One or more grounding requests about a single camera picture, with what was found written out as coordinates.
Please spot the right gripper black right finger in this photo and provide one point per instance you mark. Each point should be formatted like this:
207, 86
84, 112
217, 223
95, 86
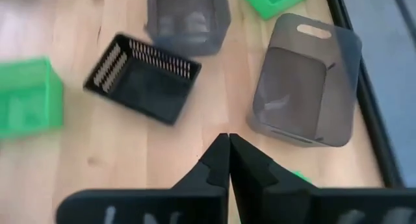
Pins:
276, 204

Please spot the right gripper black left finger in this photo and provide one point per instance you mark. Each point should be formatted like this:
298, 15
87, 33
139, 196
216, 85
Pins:
195, 201

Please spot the black slotted plastic basket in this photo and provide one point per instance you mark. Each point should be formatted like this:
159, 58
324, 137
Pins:
146, 87

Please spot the black table edge frame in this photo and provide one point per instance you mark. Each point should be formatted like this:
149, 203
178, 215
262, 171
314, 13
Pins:
370, 104

